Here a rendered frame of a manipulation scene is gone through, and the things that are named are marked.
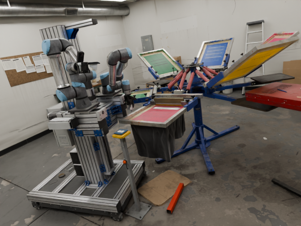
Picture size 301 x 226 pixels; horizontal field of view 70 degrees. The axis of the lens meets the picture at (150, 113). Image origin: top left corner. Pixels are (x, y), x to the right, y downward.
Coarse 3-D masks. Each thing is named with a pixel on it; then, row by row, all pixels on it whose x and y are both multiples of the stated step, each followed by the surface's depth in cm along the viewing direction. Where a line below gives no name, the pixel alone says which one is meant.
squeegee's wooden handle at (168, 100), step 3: (156, 99) 269; (159, 99) 267; (162, 99) 265; (165, 99) 262; (168, 99) 260; (171, 99) 258; (174, 99) 255; (177, 99) 253; (180, 99) 251; (183, 99) 250; (156, 102) 271; (159, 102) 268; (162, 102) 266; (165, 102) 264; (168, 102) 261; (171, 102) 259; (174, 102) 257; (177, 102) 254; (180, 102) 252
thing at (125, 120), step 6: (144, 108) 265; (186, 108) 237; (132, 114) 246; (174, 114) 221; (180, 114) 225; (120, 120) 231; (126, 120) 228; (132, 120) 225; (168, 120) 208; (174, 120) 214; (156, 126) 206; (162, 126) 203
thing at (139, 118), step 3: (156, 105) 275; (159, 105) 273; (162, 105) 271; (147, 111) 258; (141, 114) 250; (144, 114) 248; (138, 117) 241; (141, 117) 239; (144, 117) 238; (147, 117) 236; (144, 120) 229; (147, 120) 228
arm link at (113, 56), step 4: (112, 52) 210; (116, 52) 209; (112, 56) 210; (116, 56) 210; (108, 60) 213; (112, 60) 211; (116, 60) 212; (108, 64) 216; (112, 64) 214; (116, 64) 217; (112, 68) 218; (112, 72) 222; (112, 76) 225; (112, 80) 229; (112, 84) 233; (116, 84) 239; (108, 88) 235; (112, 88) 237; (116, 88) 240
